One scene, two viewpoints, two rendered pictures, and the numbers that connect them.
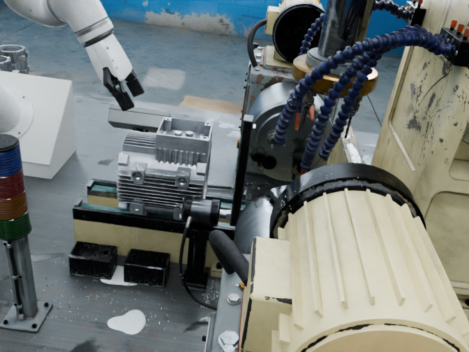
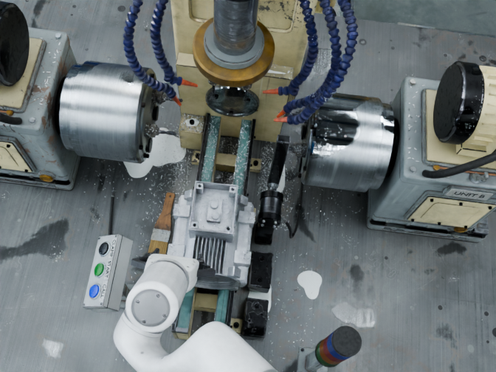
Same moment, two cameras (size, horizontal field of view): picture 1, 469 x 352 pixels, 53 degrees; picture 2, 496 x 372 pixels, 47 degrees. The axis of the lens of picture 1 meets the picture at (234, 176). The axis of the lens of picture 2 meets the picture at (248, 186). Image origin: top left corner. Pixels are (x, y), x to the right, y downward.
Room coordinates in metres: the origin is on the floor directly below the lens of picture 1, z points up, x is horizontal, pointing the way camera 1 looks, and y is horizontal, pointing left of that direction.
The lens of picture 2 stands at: (0.93, 0.59, 2.34)
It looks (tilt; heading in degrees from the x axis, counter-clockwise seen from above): 67 degrees down; 268
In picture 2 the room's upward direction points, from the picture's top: 8 degrees clockwise
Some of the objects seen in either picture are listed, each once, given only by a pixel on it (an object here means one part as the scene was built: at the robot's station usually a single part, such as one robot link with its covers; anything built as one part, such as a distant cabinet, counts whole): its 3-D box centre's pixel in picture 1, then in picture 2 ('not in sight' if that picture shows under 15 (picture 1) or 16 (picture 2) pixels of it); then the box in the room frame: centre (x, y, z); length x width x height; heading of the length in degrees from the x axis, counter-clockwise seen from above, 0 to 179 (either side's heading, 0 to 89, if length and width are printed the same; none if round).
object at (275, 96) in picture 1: (289, 123); (94, 109); (1.34, -0.14, 1.04); 0.37 x 0.25 x 0.25; 0
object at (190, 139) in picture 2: not in sight; (193, 131); (1.10, -0.21, 0.86); 0.07 x 0.06 x 0.12; 0
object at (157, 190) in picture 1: (166, 174); (212, 240); (0.99, 0.17, 1.02); 0.20 x 0.19 x 0.19; 91
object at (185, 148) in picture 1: (184, 142); (213, 212); (0.99, 0.13, 1.11); 0.12 x 0.11 x 0.07; 91
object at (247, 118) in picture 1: (240, 173); (277, 164); (0.85, -0.01, 1.12); 0.04 x 0.03 x 0.26; 90
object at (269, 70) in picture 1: (285, 109); (9, 108); (1.58, -0.15, 0.99); 0.35 x 0.31 x 0.37; 0
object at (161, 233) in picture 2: not in sight; (163, 225); (1.14, 0.07, 0.80); 0.21 x 0.05 x 0.01; 87
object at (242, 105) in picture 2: not in sight; (232, 102); (0.98, -0.23, 1.02); 0.15 x 0.02 x 0.15; 0
